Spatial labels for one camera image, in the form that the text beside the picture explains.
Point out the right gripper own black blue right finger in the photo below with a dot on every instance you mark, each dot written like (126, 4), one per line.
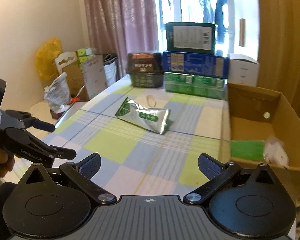
(219, 175)

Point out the right gripper own black blue left finger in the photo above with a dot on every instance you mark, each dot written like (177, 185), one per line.
(79, 176)

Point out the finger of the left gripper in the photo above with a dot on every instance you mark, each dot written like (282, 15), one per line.
(63, 153)
(30, 121)

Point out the small green box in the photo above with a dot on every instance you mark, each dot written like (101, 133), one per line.
(248, 149)

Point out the white square night light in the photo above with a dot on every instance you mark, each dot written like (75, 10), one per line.
(274, 153)

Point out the silver green tea pouch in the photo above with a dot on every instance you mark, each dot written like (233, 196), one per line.
(151, 119)

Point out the beige plastic spoon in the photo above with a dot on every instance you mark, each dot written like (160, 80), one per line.
(151, 101)

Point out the person's left hand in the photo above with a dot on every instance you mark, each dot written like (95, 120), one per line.
(6, 163)

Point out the silver plastic bag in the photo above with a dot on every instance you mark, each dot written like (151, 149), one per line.
(57, 95)

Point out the brown cardboard box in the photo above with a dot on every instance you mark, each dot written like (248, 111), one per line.
(254, 113)

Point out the yellow plastic bag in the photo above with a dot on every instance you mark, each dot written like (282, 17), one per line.
(45, 58)

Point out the checkered tablecloth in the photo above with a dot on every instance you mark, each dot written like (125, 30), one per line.
(137, 161)

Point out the green drink carton pack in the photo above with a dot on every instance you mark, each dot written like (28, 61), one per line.
(204, 86)

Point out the white box behind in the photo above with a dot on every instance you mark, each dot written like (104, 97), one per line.
(243, 70)

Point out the blue milk carton box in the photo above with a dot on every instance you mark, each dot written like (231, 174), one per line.
(196, 64)

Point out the black instant noodle bowl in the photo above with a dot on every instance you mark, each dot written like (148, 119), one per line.
(145, 69)

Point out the dark green top box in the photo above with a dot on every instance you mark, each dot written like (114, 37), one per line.
(191, 37)

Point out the pink curtain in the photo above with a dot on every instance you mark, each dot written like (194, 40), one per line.
(121, 27)

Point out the cardboard packaging by wall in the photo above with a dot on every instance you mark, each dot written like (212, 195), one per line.
(85, 79)

